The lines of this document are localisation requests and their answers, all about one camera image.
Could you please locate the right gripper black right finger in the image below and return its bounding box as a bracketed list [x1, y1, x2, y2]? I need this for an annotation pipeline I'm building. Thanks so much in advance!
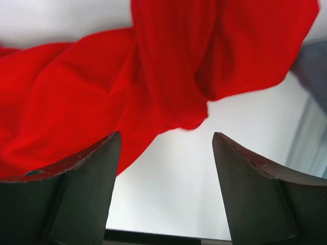
[212, 133, 326, 244]

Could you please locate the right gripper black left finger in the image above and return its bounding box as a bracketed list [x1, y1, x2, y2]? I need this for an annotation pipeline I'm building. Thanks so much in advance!
[1, 132, 121, 244]

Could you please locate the red t shirt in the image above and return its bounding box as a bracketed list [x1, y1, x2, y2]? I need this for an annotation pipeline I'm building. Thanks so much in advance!
[1, 1, 319, 178]

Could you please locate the grey blue t shirt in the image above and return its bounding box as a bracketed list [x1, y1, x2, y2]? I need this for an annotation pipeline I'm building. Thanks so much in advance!
[291, 40, 326, 112]

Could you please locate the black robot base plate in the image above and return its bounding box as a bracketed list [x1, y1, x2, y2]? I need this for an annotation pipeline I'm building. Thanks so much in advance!
[103, 229, 232, 245]

